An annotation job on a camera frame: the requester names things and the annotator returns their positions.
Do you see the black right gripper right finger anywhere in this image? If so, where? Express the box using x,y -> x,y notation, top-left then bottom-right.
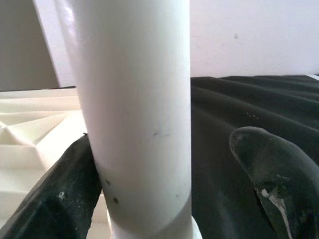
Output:
228,126 -> 319,239

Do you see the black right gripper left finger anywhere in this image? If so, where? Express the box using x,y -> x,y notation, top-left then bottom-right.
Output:
0,134 -> 103,239

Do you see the white plastic table top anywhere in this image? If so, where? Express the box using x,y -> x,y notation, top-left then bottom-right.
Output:
0,88 -> 202,239

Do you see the white plastic table leg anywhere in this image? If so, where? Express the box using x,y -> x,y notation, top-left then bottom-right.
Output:
56,0 -> 194,236

